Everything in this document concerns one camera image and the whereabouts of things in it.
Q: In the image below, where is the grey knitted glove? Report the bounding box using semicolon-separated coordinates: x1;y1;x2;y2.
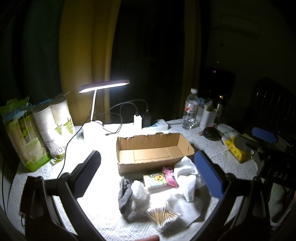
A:
118;177;133;214

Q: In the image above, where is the white desk lamp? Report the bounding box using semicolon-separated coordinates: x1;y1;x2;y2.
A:
78;79;131;144

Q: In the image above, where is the black lamp cable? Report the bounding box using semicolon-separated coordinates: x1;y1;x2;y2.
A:
56;99;149;179

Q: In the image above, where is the white bubble wrap piece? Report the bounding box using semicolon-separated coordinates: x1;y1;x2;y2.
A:
131;180;148;203

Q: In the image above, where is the white perforated storage basket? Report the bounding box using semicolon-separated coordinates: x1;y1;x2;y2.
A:
196;98;217;129

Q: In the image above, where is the cotton swab bag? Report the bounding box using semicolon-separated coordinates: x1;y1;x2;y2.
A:
146;202;181;232

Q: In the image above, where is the pink plush toy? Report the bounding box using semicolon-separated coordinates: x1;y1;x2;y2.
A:
162;167;178;187

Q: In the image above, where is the black round dish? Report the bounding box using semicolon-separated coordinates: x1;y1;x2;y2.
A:
203;126;222;141

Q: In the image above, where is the white power strip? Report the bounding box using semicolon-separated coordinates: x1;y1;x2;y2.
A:
151;119;169;132

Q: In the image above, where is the brown cardboard box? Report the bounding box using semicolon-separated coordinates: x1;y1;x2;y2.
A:
116;133;195;174

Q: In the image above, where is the black power adapter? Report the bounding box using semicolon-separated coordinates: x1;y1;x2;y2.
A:
140;111;152;128

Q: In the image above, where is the green paper cup pack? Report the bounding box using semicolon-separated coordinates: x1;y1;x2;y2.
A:
1;97;51;172

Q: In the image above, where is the clear plastic water bottle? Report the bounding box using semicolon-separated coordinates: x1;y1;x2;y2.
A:
182;88;199;130

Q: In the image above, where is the yellow plastic bag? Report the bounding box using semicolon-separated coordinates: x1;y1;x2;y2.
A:
224;137;249;163

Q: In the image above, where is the tissue pack with cartoon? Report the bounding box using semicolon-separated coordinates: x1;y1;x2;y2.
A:
143;173;167;190

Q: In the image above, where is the yellow curtain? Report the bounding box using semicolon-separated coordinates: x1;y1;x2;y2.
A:
59;1;120;126

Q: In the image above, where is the white paper cup pack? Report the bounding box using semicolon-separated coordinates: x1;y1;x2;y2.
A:
32;94;76;164

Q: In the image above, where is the operator hand fingertip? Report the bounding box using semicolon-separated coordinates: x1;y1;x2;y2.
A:
136;235;159;241

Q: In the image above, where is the white power adapter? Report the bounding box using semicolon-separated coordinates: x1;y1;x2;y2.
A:
133;113;142;131

